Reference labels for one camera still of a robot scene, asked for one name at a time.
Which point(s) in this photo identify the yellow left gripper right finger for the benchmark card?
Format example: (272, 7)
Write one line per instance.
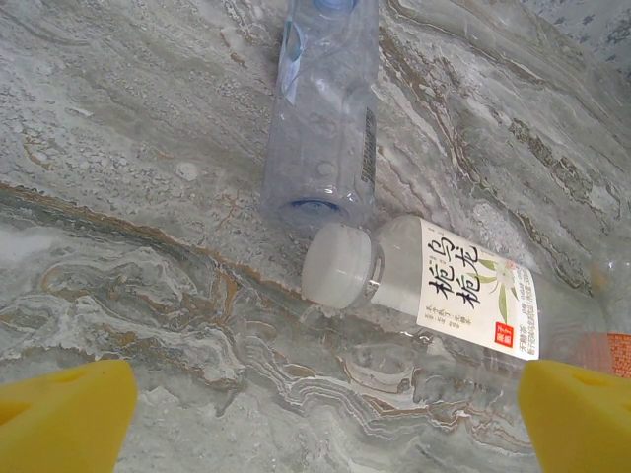
(581, 424)

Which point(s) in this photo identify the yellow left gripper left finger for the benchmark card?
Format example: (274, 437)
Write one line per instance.
(64, 419)

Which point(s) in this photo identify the clear square bottle white label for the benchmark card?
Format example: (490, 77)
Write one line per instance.
(468, 286)

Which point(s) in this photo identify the clear bottle orange label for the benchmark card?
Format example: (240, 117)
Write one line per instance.
(621, 355)

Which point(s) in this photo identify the clear water bottle blue cap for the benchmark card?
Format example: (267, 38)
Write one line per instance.
(315, 123)

